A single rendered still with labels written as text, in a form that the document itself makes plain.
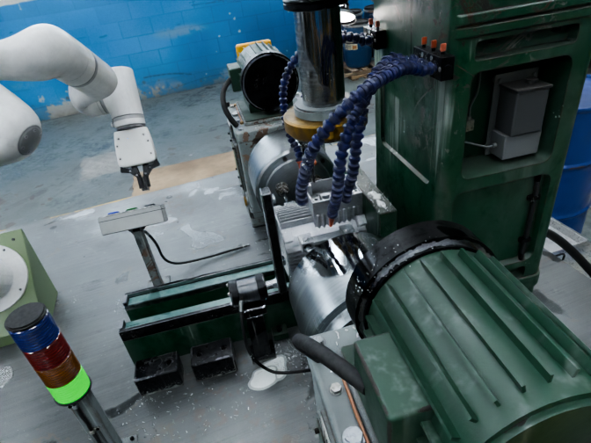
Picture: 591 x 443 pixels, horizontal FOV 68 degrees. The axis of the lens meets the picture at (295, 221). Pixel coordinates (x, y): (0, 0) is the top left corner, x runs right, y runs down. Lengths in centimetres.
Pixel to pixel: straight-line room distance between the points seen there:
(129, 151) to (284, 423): 79
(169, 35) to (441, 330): 618
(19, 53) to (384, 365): 80
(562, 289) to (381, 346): 95
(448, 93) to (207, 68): 584
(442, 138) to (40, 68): 76
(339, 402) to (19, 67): 78
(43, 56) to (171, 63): 558
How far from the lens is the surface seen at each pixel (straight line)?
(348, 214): 103
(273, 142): 128
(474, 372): 39
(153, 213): 125
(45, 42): 96
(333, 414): 59
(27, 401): 130
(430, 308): 43
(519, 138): 100
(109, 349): 130
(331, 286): 75
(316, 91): 90
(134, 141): 127
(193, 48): 650
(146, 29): 642
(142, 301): 120
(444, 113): 87
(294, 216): 102
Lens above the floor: 165
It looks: 33 degrees down
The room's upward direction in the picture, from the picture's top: 8 degrees counter-clockwise
